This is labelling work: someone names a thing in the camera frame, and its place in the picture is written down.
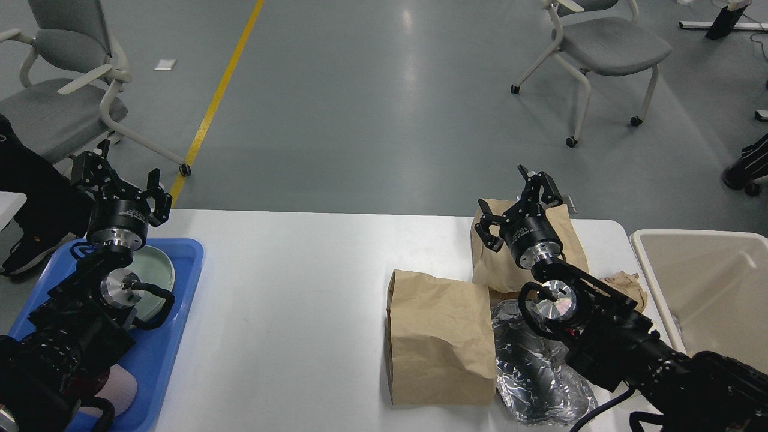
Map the beige plastic bin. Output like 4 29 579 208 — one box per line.
630 229 767 372

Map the brown paper bag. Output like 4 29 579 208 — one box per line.
470 203 589 293
386 269 497 406

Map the person in dark clothes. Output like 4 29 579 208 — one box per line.
1 116 94 276

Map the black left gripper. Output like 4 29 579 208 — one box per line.
70 139 173 251

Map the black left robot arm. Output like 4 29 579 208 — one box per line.
1 139 175 431

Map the front brown paper bag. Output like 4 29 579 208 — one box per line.
386 269 497 406

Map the grey office chair left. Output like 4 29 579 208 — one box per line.
2 1 191 177

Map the green plate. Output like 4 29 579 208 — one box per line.
122 246 175 322

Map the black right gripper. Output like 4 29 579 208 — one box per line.
474 165 564 269

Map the white desk leg base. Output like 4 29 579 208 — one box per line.
677 1 767 40

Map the crumpled silver foil bag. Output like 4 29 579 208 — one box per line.
491 299 598 425

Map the rear brown paper bag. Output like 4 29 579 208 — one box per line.
470 203 589 293

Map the pink mug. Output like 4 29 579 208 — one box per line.
77 364 138 416

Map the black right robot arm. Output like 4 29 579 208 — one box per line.
474 165 767 431

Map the blue plastic tray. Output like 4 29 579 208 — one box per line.
6 238 204 431

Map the grey chair right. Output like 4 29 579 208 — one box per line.
510 1 672 148

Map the crumpled brown paper napkin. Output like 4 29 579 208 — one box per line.
600 271 649 314

